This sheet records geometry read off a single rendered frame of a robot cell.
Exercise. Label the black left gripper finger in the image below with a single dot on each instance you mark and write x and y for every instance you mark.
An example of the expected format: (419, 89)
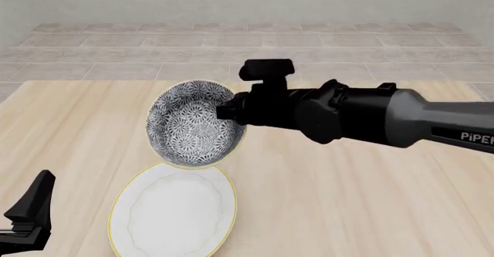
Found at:
(35, 202)

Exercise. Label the grey and black right robot arm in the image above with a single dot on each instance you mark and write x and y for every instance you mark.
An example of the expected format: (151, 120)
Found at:
(386, 118)

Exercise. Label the white plate with yellow rim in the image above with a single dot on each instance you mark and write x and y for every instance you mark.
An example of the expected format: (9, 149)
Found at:
(177, 210)

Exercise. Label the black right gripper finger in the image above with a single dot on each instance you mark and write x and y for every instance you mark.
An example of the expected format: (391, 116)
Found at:
(225, 113)

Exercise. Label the black white patterned bowl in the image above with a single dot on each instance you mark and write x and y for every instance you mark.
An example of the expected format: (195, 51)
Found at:
(185, 124)

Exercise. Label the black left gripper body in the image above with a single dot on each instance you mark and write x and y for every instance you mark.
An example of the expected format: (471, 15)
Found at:
(27, 235)

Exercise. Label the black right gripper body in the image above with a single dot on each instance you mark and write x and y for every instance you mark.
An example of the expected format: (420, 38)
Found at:
(243, 109)

